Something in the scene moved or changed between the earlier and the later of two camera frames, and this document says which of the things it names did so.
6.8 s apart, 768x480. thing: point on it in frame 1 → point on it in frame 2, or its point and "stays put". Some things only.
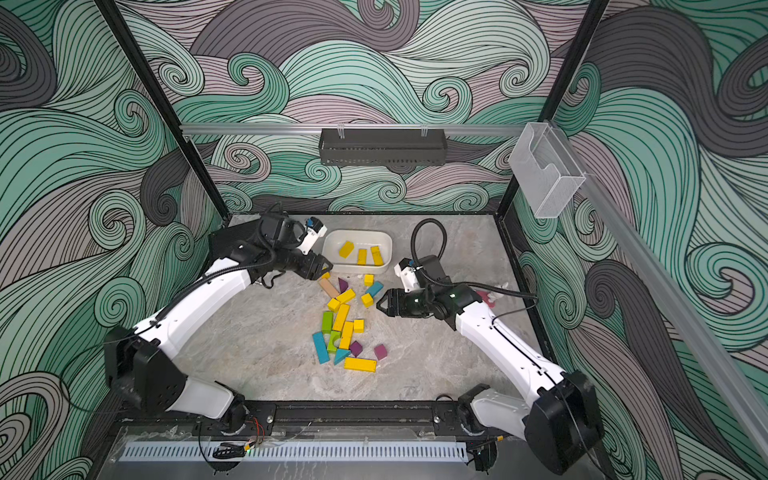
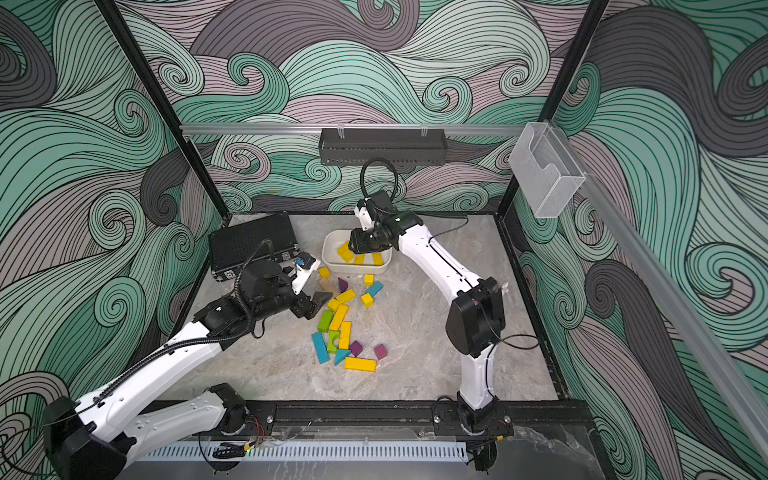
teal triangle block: x=340 y=355 stays put
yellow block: x=346 y=249 stays put
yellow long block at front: x=360 y=364 stays put
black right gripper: x=396 y=299 → x=358 y=236
